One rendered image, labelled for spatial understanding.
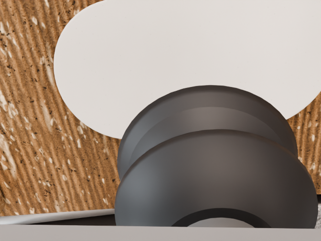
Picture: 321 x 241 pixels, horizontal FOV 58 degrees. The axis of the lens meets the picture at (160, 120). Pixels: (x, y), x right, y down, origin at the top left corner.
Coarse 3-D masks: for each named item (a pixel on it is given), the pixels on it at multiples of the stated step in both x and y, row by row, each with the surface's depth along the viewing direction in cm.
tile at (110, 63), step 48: (144, 0) 13; (192, 0) 13; (240, 0) 13; (288, 0) 13; (96, 48) 14; (144, 48) 14; (192, 48) 14; (240, 48) 14; (288, 48) 14; (96, 96) 15; (144, 96) 15; (288, 96) 15
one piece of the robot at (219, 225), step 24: (0, 240) 1; (24, 240) 1; (48, 240) 1; (72, 240) 1; (96, 240) 1; (120, 240) 1; (144, 240) 1; (168, 240) 1; (192, 240) 1; (216, 240) 1; (240, 240) 1; (264, 240) 1; (288, 240) 1; (312, 240) 1
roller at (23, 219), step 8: (112, 208) 22; (8, 216) 23; (16, 216) 23; (24, 216) 23; (32, 216) 23; (40, 216) 23; (48, 216) 23; (56, 216) 23; (64, 216) 23; (72, 216) 23; (80, 216) 23; (88, 216) 23; (16, 224) 24
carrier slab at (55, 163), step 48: (0, 0) 14; (48, 0) 14; (96, 0) 14; (0, 48) 15; (48, 48) 15; (0, 96) 16; (48, 96) 16; (0, 144) 18; (48, 144) 18; (96, 144) 18; (48, 192) 19; (96, 192) 19
